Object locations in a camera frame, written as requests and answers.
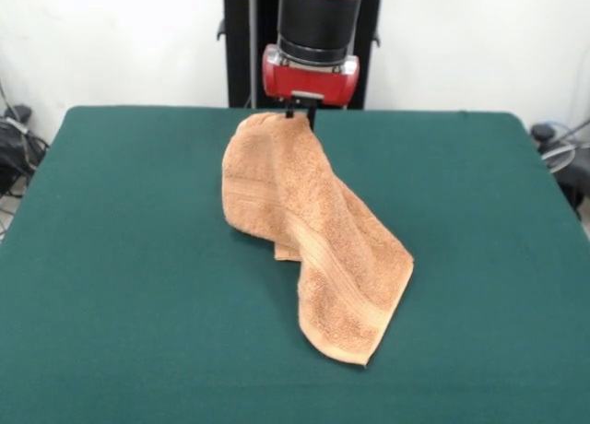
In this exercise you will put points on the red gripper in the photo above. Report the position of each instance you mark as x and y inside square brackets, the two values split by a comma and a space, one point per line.
[309, 80]

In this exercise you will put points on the black wheeled stand base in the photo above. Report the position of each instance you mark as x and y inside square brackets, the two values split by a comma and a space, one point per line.
[571, 175]

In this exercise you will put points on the dark green table cloth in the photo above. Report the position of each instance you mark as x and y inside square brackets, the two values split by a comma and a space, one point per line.
[115, 258]

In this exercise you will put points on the orange terry towel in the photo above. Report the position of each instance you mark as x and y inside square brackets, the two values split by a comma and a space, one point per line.
[313, 212]

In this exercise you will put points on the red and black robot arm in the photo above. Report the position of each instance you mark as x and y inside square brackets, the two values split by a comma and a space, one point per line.
[318, 18]

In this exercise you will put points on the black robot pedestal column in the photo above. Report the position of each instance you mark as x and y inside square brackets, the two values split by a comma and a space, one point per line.
[239, 50]

